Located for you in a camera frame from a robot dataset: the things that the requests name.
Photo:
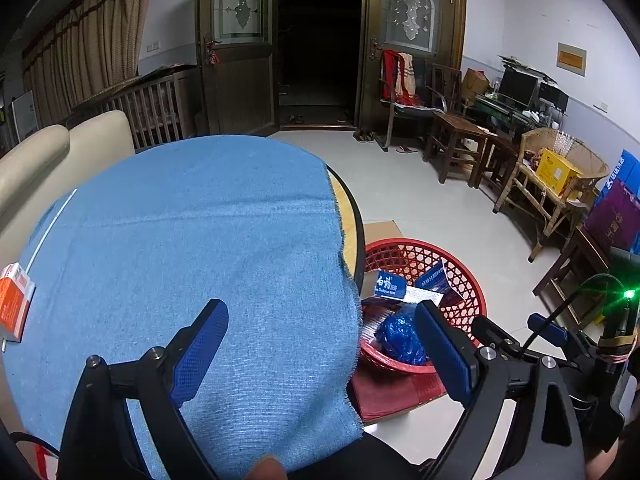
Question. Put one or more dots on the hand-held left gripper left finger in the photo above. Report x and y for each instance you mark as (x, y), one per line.
(200, 350)

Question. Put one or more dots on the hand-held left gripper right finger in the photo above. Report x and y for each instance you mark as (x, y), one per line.
(445, 355)

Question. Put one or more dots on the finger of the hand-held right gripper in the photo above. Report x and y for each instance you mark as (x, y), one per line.
(550, 327)
(495, 332)

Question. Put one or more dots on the blue plastic bag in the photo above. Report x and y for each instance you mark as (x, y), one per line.
(400, 340)

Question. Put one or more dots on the white medicine box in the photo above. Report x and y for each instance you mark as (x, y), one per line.
(422, 296)

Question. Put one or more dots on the blue toothpaste box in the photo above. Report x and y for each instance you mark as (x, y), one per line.
(390, 285)

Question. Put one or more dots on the red plastic basket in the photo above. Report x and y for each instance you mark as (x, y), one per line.
(400, 252)

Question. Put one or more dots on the person's right forearm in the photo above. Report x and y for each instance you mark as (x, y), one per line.
(615, 467)

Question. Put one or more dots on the person's left hand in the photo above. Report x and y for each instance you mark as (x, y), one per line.
(268, 467)

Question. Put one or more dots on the wooden stool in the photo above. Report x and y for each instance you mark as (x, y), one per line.
(575, 270)

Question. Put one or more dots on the dark red flat bag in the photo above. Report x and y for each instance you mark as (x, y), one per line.
(395, 395)

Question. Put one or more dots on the blue table cloth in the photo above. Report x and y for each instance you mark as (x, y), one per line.
(200, 235)

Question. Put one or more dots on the purple gift bag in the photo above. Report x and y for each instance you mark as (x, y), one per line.
(612, 220)

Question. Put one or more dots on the flat cardboard sheet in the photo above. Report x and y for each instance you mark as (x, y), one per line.
(382, 235)

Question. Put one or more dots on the yellow box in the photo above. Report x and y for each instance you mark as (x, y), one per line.
(557, 170)

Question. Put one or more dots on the wicker chair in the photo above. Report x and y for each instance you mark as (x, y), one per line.
(585, 160)

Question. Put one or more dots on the blue carton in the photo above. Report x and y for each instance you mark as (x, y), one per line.
(625, 167)

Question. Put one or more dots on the small wooden table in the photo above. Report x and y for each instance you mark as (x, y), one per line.
(500, 147)

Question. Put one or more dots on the orange and white box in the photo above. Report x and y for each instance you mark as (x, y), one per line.
(12, 305)

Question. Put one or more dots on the thin white stick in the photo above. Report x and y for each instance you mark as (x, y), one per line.
(55, 220)

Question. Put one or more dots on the pink slipper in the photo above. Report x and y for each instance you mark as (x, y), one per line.
(406, 149)

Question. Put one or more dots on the dark wooden chair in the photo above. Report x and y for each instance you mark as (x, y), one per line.
(457, 125)

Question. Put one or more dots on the cluttered desk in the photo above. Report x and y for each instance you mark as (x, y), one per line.
(505, 115)

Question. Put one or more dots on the small black monitor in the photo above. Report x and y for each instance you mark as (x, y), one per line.
(554, 97)

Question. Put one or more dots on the pair of brown sandals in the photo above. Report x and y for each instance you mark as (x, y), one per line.
(364, 136)

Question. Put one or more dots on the beige leather sofa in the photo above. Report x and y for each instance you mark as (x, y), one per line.
(100, 135)

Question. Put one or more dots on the black computer monitor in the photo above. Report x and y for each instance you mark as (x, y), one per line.
(519, 86)

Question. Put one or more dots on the cardboard box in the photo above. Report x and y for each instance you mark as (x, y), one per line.
(475, 85)

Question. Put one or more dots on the wooden crib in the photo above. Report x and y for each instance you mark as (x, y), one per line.
(150, 105)

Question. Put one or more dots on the wooden door with glass panel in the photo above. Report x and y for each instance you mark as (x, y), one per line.
(372, 20)
(235, 90)

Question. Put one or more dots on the beige striped garment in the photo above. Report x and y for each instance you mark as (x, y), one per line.
(407, 77)

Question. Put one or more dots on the red garment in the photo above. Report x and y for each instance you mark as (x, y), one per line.
(390, 75)

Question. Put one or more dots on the white board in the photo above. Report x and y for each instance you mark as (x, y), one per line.
(26, 117)

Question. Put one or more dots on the red tassel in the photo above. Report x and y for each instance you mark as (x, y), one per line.
(214, 57)

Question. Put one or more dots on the beige striped curtain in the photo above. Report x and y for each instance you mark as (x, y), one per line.
(100, 25)

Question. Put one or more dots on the metal frame chair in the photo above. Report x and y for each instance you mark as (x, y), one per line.
(415, 110)

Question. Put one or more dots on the orange wall sign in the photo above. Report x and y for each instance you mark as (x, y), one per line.
(571, 59)

